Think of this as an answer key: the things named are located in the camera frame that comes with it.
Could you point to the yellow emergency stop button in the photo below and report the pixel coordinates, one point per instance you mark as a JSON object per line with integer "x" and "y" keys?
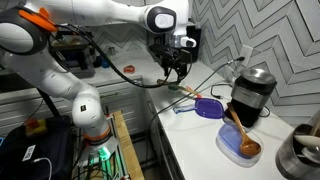
{"x": 36, "y": 128}

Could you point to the white label tag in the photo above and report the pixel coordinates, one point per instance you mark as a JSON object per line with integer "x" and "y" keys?
{"x": 29, "y": 152}

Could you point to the white wall outlet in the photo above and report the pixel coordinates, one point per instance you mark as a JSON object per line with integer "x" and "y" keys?
{"x": 247, "y": 51}

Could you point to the black coffee maker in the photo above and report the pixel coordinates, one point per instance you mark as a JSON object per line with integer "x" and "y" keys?
{"x": 250, "y": 96}

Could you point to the metal utensil holder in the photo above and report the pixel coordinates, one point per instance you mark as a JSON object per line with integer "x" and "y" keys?
{"x": 290, "y": 160}

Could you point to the black camera stand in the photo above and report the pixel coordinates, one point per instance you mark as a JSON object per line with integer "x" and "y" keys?
{"x": 50, "y": 105}

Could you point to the wooden utensil in holder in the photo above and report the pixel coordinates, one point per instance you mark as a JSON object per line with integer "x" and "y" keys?
{"x": 315, "y": 128}

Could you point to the white spatula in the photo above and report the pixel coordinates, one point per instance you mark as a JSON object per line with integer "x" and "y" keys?
{"x": 306, "y": 140}

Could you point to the clear stacked container lids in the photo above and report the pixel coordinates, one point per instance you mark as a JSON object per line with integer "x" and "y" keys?
{"x": 230, "y": 143}

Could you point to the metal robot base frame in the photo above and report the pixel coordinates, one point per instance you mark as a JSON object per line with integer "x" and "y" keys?
{"x": 100, "y": 156}

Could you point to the black microwave oven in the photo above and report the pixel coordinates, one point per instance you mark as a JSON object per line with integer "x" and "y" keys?
{"x": 195, "y": 43}

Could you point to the small red object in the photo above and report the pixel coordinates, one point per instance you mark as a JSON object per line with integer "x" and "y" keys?
{"x": 129, "y": 69}

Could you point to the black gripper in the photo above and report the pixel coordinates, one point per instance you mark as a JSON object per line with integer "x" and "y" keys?
{"x": 170, "y": 55}

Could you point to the dark brown wooden spoon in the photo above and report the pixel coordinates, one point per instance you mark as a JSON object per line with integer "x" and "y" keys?
{"x": 250, "y": 148}

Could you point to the clear blue-edged plastic piece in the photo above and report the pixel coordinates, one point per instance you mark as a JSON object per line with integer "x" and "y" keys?
{"x": 183, "y": 109}

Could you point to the wooden plank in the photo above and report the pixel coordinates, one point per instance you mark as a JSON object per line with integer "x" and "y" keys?
{"x": 128, "y": 146}

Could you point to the light wooden spoon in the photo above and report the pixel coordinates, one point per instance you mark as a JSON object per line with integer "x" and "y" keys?
{"x": 186, "y": 90}

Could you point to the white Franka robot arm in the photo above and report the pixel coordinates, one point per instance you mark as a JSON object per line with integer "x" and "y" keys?
{"x": 50, "y": 76}

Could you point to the purple-blue plastic lid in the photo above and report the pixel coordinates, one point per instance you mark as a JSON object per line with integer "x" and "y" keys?
{"x": 208, "y": 108}

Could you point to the black bag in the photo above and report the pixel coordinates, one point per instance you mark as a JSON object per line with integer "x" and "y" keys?
{"x": 50, "y": 150}

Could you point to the small blue object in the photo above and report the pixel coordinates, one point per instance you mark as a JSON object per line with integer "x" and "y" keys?
{"x": 105, "y": 64}

